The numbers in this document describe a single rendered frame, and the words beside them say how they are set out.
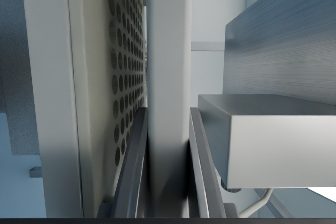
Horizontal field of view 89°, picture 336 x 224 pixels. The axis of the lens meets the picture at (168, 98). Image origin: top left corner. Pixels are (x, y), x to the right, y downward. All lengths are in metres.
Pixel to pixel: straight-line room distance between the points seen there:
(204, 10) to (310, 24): 3.98
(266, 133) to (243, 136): 0.03
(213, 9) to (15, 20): 4.25
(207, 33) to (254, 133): 3.92
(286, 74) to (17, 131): 0.53
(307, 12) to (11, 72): 0.53
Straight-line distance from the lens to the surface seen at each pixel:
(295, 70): 0.47
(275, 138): 0.27
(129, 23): 0.19
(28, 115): 0.33
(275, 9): 0.56
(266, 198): 0.32
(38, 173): 1.77
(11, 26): 0.33
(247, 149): 0.26
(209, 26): 4.21
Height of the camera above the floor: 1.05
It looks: 1 degrees up
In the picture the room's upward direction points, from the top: 90 degrees clockwise
